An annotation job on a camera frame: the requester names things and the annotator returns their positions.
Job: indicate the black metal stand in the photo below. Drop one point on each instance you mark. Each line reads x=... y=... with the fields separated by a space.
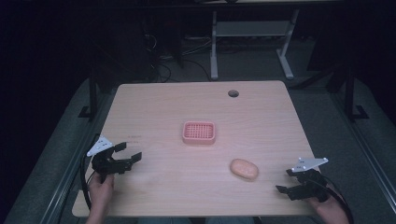
x=92 y=93
x=350 y=93

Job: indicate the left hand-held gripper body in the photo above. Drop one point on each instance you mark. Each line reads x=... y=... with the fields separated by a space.
x=104 y=163

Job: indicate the person's left hand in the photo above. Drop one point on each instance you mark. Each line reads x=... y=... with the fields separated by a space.
x=101 y=193

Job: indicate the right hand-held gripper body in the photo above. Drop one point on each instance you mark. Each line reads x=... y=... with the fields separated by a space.
x=311 y=186

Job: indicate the person's right hand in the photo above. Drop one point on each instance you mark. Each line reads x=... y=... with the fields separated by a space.
x=330 y=208

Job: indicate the pink soap dish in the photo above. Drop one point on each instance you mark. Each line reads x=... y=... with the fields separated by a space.
x=199 y=132

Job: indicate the white metal table frame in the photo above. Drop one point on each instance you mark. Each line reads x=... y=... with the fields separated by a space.
x=252 y=28

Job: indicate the orange soap bar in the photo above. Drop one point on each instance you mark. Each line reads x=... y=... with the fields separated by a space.
x=244 y=169

